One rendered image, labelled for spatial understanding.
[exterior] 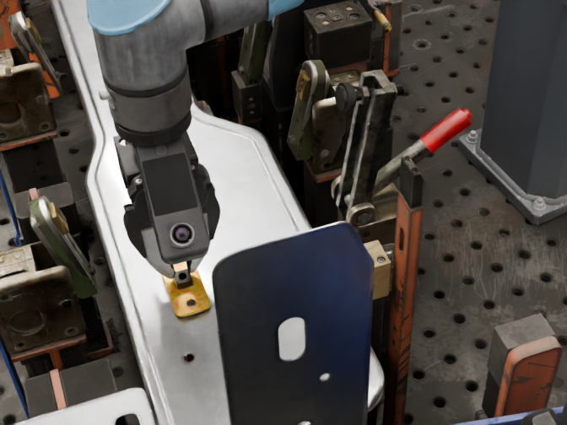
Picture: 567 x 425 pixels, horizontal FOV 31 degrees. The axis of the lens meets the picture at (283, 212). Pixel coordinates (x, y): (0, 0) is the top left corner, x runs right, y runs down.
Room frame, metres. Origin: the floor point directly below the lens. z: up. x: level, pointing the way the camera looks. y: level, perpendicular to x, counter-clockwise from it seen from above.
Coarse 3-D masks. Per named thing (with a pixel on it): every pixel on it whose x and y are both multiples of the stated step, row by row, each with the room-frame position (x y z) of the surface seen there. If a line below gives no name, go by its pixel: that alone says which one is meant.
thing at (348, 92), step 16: (368, 80) 0.75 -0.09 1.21; (384, 80) 0.75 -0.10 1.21; (336, 96) 0.74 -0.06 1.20; (352, 96) 0.73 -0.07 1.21; (368, 96) 0.73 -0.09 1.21; (384, 96) 0.73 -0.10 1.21; (368, 112) 0.73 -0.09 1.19; (384, 112) 0.73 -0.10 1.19; (352, 128) 0.75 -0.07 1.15; (368, 128) 0.72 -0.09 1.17; (384, 128) 0.73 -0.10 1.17; (352, 144) 0.75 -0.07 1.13; (368, 144) 0.72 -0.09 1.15; (352, 160) 0.75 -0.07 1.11; (368, 160) 0.72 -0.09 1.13; (352, 176) 0.75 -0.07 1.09; (368, 176) 0.72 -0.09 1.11; (352, 192) 0.72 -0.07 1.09; (368, 192) 0.72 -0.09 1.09
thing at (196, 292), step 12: (180, 264) 0.71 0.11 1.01; (180, 276) 0.69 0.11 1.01; (192, 276) 0.69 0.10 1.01; (168, 288) 0.68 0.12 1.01; (180, 288) 0.67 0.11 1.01; (192, 288) 0.67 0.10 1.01; (204, 288) 0.67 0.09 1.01; (180, 300) 0.66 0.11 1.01; (192, 300) 0.66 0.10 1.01; (204, 300) 0.66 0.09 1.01; (180, 312) 0.64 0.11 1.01; (192, 312) 0.64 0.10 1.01
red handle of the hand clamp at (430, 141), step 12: (444, 120) 0.77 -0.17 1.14; (456, 120) 0.76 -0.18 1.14; (468, 120) 0.76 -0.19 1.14; (432, 132) 0.76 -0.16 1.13; (444, 132) 0.76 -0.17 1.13; (456, 132) 0.76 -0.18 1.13; (420, 144) 0.76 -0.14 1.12; (432, 144) 0.75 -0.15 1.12; (444, 144) 0.76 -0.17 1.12; (420, 156) 0.75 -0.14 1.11; (384, 168) 0.75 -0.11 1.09; (396, 168) 0.75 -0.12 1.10; (384, 180) 0.74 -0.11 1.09; (348, 192) 0.74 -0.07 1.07
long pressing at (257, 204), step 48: (96, 96) 1.01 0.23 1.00; (192, 96) 0.99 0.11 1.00; (96, 144) 0.92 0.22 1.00; (192, 144) 0.91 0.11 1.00; (240, 144) 0.90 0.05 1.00; (96, 192) 0.84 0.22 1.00; (240, 192) 0.82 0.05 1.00; (288, 192) 0.81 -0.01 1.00; (240, 240) 0.75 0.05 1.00; (144, 288) 0.68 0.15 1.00; (144, 336) 0.62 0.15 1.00; (192, 336) 0.62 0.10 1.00; (288, 336) 0.61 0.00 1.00; (144, 384) 0.57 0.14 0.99; (192, 384) 0.56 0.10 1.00; (384, 384) 0.56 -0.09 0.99
